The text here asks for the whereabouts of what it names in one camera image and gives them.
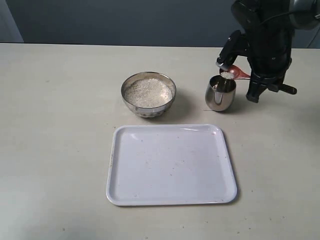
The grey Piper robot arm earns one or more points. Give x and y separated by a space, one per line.
298 14

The white plastic tray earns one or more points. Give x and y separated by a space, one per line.
170 164

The steel bowl of rice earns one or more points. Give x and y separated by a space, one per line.
148 94

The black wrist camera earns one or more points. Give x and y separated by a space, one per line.
236 45

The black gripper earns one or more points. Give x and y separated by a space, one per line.
269 56

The steel cup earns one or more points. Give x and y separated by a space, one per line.
220 93

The dark red wooden spoon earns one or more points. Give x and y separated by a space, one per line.
237 74

